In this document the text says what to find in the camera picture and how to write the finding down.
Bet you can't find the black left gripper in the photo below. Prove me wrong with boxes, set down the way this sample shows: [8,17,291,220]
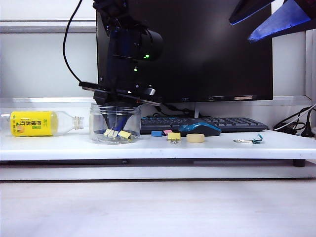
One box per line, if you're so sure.
[79,55,163,131]

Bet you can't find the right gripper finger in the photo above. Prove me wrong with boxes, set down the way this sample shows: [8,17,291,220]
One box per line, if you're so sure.
[229,0,275,26]
[248,0,316,44]

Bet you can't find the yellow binder clip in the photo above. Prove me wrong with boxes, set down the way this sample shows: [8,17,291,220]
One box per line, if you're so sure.
[166,132,181,144]
[103,127,119,139]
[118,130,133,141]

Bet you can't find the round transparent plastic jar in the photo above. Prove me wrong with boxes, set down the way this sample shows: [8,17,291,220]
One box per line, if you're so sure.
[89,103,143,145]

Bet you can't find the cream round tape roll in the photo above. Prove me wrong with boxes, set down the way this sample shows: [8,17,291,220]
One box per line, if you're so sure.
[186,133,205,144]

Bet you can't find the white desk riser board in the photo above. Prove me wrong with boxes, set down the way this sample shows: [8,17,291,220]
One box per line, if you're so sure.
[0,129,316,161]

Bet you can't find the black computer monitor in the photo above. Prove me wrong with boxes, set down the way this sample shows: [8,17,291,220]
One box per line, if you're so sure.
[95,0,274,105]

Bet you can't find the blue black computer mouse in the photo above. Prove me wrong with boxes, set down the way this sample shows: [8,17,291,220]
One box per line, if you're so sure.
[178,121,222,137]

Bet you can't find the plastic bottle yellow label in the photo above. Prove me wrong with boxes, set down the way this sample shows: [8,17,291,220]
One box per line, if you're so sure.
[0,111,85,137]

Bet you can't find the black power plug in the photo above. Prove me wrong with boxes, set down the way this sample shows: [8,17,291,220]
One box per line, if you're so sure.
[300,108,315,138]

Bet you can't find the black computer keyboard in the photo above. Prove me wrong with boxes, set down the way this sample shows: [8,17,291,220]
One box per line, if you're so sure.
[140,117,269,135]

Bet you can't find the teal binder clip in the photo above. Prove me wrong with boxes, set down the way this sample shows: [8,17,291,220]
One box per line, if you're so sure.
[233,134,264,144]

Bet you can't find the black monitor cables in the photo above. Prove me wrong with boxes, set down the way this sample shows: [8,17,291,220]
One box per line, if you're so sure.
[146,102,196,119]

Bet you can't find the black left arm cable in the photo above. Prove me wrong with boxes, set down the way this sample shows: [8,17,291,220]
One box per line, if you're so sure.
[62,0,85,86]

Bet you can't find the white cable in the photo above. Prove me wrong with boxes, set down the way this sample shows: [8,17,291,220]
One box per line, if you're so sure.
[274,105,316,130]

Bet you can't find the black cable bundle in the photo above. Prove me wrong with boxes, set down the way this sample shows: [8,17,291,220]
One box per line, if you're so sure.
[273,105,316,135]

